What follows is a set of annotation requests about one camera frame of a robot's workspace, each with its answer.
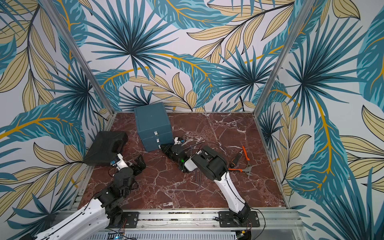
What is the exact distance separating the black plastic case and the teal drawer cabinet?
185 millimetres

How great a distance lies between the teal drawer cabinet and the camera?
0.85 m

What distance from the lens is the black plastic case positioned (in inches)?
35.9
